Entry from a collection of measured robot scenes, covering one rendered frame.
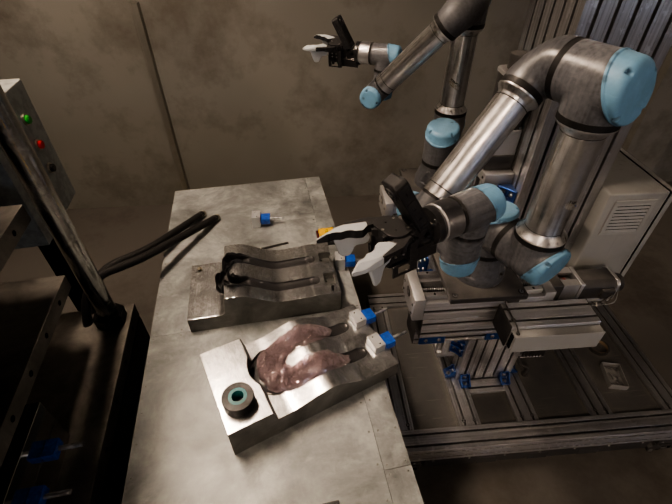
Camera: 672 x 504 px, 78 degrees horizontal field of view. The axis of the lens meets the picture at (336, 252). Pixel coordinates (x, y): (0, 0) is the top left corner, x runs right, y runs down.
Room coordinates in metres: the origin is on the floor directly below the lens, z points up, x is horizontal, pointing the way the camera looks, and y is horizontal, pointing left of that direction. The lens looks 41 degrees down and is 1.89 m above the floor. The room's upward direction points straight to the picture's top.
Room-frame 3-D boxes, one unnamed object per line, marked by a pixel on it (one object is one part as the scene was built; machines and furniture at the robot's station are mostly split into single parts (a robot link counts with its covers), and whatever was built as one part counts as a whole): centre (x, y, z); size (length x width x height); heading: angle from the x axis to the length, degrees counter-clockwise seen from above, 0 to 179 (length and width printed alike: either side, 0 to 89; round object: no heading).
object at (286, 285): (1.02, 0.24, 0.92); 0.35 x 0.16 x 0.09; 101
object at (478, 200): (0.65, -0.26, 1.43); 0.11 x 0.08 x 0.09; 120
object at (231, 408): (0.54, 0.24, 0.93); 0.08 x 0.08 x 0.04
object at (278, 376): (0.70, 0.10, 0.90); 0.26 x 0.18 x 0.08; 118
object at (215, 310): (1.02, 0.25, 0.87); 0.50 x 0.26 x 0.14; 101
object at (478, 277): (0.89, -0.42, 1.09); 0.15 x 0.15 x 0.10
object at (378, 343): (0.78, -0.16, 0.85); 0.13 x 0.05 x 0.05; 118
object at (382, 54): (1.61, -0.18, 1.43); 0.11 x 0.08 x 0.09; 69
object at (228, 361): (0.69, 0.10, 0.85); 0.50 x 0.26 x 0.11; 118
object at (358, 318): (0.87, -0.11, 0.85); 0.13 x 0.05 x 0.05; 118
